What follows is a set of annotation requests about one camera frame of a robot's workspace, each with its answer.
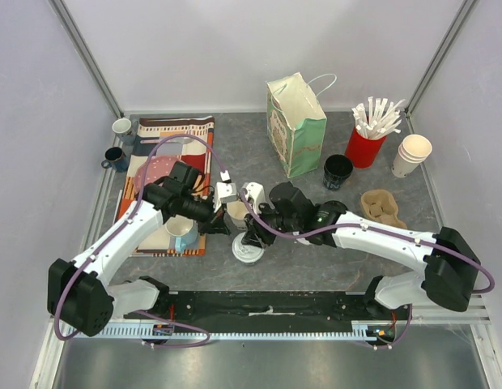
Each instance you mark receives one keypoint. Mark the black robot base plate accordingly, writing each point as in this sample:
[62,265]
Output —
[212,310]

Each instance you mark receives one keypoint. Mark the red ribbed paper cup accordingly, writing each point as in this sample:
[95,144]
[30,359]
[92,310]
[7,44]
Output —
[362,152]

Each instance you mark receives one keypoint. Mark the green patterned paper bag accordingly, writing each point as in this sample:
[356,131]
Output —
[296,123]

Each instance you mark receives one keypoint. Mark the colourful patterned placemat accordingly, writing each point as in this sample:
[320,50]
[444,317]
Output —
[158,144]

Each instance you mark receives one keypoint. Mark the dark blue ceramic mug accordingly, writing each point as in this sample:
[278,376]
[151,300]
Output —
[115,158]

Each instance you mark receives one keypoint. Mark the white paper cup stack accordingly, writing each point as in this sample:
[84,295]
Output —
[412,151]

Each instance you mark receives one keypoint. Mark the aluminium frame post right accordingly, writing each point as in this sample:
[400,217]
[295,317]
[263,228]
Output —
[445,45]

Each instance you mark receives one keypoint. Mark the grey ceramic mug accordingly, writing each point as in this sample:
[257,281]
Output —
[125,130]

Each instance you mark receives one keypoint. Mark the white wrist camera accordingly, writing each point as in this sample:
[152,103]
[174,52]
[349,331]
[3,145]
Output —
[255,195]
[224,193]

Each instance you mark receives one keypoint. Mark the brown pulp cup carrier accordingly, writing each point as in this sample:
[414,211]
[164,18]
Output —
[379,205]

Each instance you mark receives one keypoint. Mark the black paper cup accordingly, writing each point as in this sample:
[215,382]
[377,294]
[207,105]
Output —
[337,169]
[249,259]

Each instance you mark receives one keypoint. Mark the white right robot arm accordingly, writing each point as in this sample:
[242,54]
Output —
[442,267]

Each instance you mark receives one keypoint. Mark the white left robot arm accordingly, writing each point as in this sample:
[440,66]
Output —
[79,291]

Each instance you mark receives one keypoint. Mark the white slotted cable duct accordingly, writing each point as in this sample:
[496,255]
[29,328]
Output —
[148,330]

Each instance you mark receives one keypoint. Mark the white wrapped straws bundle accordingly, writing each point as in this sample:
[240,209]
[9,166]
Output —
[378,118]

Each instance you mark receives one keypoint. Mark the aluminium frame post left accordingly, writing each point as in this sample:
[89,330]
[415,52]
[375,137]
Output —
[72,29]

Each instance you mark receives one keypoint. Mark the light blue ceramic mug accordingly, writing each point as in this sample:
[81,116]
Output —
[183,232]

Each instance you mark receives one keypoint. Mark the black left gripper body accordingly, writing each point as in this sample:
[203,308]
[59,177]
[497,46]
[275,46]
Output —
[204,226]

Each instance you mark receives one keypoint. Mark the white plastic cup lid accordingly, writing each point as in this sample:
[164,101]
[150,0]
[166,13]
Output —
[238,247]

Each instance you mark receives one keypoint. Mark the pink dotted plate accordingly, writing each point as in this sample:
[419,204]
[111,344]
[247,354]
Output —
[160,166]

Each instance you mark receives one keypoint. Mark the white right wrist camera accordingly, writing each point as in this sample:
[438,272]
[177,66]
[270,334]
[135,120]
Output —
[255,195]

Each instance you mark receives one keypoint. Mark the aluminium frame post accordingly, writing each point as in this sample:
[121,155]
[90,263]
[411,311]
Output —
[445,45]
[72,29]

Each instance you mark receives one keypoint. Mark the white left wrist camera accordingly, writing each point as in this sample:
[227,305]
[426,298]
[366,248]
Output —
[224,193]

